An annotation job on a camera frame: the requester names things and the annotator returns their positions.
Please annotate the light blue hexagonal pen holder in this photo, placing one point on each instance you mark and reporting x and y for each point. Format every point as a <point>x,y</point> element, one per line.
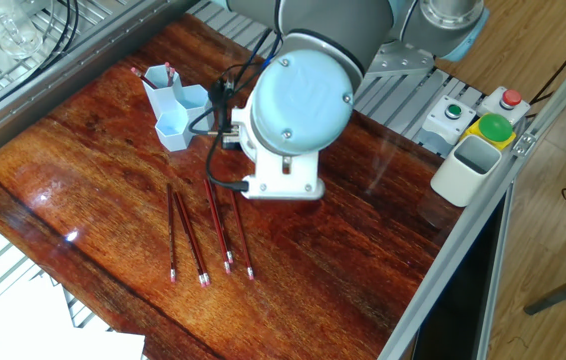
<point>173,125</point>

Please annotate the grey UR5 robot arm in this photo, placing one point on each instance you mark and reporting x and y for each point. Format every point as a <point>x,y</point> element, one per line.
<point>303,100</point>

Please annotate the white rounded rectangular pen holder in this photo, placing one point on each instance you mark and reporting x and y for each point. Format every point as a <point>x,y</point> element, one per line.
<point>458,180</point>

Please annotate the brown wood-grain board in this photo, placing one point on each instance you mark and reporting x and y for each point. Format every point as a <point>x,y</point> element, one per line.
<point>363,240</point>

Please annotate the white control button box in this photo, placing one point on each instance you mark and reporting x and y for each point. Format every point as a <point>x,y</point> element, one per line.
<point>441,125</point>

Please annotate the large white paper sheet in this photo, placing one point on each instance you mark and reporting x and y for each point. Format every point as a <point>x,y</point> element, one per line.
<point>13,335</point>

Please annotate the clear plastic container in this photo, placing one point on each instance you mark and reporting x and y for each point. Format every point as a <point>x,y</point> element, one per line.
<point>8,28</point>

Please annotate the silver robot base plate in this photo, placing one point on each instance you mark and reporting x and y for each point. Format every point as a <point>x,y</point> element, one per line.
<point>403,62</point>

